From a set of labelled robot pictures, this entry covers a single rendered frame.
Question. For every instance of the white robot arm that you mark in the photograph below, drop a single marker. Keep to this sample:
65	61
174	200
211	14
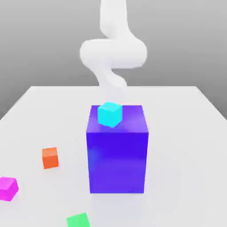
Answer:
113	53

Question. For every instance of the small cyan cube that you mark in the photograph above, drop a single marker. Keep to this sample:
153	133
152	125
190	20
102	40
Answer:
109	115

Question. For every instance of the small orange cube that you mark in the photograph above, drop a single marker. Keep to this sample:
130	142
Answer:
50	158

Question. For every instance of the small green cube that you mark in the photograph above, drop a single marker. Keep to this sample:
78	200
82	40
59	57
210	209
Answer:
79	220

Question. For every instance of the small magenta cube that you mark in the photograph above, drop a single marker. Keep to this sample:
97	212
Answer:
7	188

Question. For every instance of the large blue box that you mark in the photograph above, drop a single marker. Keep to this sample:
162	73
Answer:
117	159

